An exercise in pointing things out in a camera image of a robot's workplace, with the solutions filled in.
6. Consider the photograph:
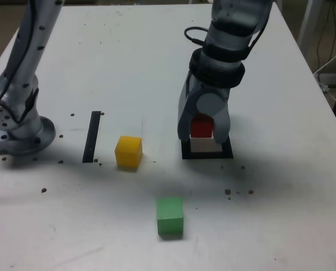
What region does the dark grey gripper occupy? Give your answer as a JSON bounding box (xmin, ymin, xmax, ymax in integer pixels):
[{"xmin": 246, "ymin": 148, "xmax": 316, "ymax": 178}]
[{"xmin": 176, "ymin": 72, "xmax": 232, "ymax": 145}]

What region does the red cube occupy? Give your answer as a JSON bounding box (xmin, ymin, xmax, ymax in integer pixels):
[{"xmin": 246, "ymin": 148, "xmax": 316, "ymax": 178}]
[{"xmin": 190, "ymin": 113, "xmax": 214, "ymax": 139}]

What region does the yellow cube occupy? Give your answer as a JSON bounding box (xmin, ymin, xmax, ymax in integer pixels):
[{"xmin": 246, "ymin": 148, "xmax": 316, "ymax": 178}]
[{"xmin": 114, "ymin": 135, "xmax": 143, "ymax": 169}]

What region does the green cube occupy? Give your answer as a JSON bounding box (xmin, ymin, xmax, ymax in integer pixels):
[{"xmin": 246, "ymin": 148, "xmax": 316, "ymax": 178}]
[{"xmin": 156, "ymin": 196, "xmax": 184, "ymax": 237}]

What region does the black tape square outline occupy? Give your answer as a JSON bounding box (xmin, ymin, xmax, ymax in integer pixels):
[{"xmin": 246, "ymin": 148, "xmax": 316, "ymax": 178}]
[{"xmin": 180, "ymin": 135, "xmax": 234, "ymax": 160}]

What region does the black tape strip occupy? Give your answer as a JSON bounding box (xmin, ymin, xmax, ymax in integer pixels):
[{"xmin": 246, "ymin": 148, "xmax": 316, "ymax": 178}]
[{"xmin": 82, "ymin": 111, "xmax": 101, "ymax": 164}]

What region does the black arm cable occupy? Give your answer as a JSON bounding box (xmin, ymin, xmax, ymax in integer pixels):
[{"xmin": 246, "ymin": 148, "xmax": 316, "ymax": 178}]
[{"xmin": 184, "ymin": 5, "xmax": 272, "ymax": 62}]

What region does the white metal post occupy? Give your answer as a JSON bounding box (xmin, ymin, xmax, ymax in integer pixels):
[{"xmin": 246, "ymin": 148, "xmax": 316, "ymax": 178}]
[{"xmin": 297, "ymin": 0, "xmax": 318, "ymax": 49}]

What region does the white cable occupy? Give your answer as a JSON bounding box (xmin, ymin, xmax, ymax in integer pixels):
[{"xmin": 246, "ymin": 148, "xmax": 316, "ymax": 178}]
[{"xmin": 313, "ymin": 42, "xmax": 336, "ymax": 107}]

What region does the black hanging cable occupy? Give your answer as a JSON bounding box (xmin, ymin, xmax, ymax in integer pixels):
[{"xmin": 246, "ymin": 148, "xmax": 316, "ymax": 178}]
[{"xmin": 316, "ymin": 0, "xmax": 336, "ymax": 73}]

